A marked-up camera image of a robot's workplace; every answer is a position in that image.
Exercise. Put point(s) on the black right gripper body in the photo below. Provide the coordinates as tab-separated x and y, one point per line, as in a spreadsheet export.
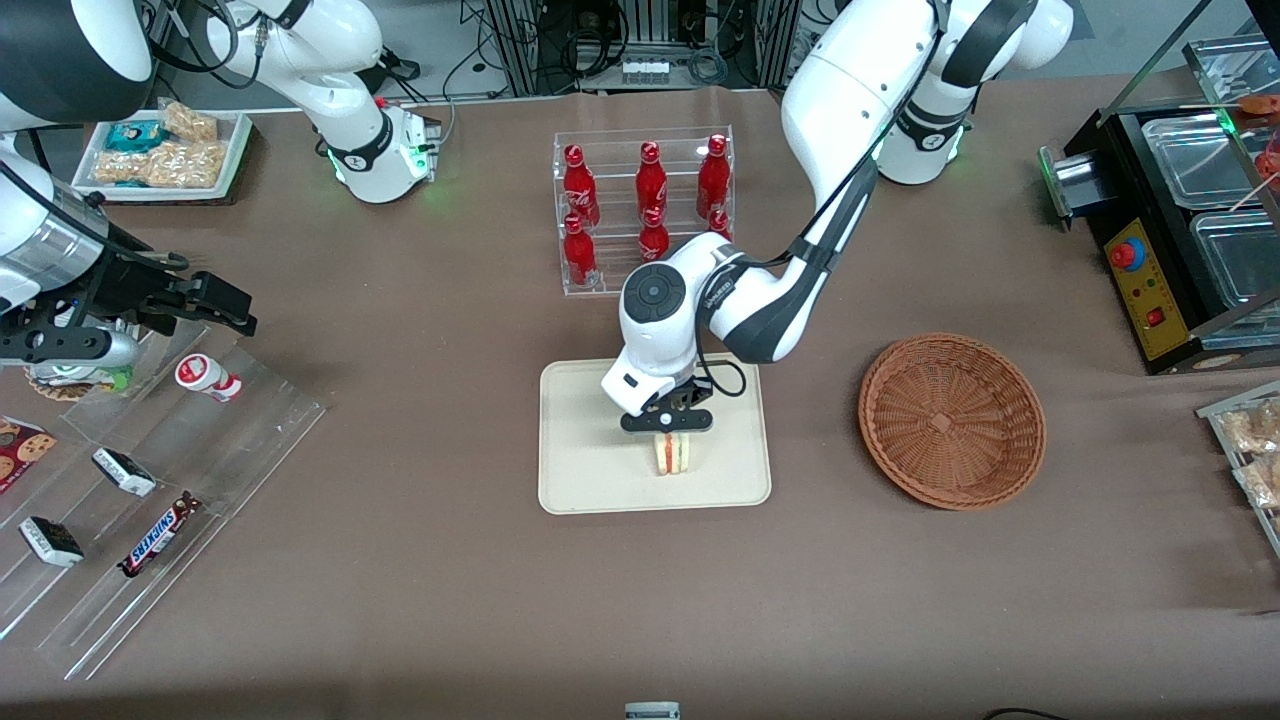
122	281

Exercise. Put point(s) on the triangular sandwich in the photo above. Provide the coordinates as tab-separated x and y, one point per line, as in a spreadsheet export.
674	456

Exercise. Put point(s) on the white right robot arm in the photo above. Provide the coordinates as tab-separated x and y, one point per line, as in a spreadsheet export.
350	120

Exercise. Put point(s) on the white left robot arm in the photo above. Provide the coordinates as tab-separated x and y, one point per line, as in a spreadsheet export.
850	100

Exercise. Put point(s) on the beige plastic tray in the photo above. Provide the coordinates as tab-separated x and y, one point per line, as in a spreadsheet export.
590	450

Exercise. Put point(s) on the white snack tray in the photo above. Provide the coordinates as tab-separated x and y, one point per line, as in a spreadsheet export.
238	150

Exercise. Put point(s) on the brown wicker basket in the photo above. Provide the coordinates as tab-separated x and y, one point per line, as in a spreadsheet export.
950	420

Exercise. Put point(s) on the grey tray with snacks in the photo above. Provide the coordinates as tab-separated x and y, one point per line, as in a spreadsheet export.
1215	420

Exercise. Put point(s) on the white red yogurt bottle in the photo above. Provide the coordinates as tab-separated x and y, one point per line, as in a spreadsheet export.
205	375

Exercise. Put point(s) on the clear acrylic tiered stand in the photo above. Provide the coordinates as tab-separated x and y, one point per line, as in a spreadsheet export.
250	440

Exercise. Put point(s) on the peanut brittle snack pack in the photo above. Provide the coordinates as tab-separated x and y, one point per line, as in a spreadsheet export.
190	122
188	165
120	167

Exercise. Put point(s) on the teal snack packet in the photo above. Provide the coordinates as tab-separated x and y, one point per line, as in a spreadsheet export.
133	135

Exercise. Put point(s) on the clear acrylic bottle rack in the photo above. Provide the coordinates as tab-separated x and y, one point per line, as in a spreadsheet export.
615	280

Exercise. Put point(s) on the red cola bottle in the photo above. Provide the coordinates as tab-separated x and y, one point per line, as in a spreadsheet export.
713	180
720	224
651	185
654	240
578	255
579	190

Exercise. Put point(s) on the black white snack bar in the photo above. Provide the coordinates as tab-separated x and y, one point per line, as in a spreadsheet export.
124	472
50	541

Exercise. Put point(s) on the chocolate chip cookie packet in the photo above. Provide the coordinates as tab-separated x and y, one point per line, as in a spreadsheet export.
22	452

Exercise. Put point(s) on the snickers chocolate bar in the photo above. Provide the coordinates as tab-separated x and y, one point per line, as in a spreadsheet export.
158	535

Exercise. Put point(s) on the white grey device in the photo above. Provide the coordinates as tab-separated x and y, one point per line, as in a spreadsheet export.
652	711

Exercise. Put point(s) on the white power strip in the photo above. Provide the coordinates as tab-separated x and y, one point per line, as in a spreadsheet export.
645	71

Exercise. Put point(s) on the silver block with green light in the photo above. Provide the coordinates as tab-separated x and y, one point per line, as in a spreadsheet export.
1072	185

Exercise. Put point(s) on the red emergency stop button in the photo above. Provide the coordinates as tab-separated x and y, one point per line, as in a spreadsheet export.
1126	255

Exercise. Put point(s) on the black food warmer machine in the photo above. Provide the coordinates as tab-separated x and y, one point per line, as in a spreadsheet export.
1165	345

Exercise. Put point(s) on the wrapped pastry packet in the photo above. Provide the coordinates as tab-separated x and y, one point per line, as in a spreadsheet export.
1255	428
1262	480

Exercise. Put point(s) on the steel food pan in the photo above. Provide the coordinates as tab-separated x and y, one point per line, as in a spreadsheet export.
1215	60
1195	160
1240	260

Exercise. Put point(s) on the red food item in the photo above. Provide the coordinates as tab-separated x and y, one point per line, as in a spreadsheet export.
1258	103

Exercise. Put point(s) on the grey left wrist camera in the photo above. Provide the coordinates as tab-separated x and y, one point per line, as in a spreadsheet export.
630	388

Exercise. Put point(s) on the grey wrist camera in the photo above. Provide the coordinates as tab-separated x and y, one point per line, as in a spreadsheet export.
630	388
70	347

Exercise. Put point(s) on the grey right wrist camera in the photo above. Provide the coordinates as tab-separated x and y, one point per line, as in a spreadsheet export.
70	347

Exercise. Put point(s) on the aluminium equipment frame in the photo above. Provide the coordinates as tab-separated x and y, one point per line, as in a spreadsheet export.
520	45

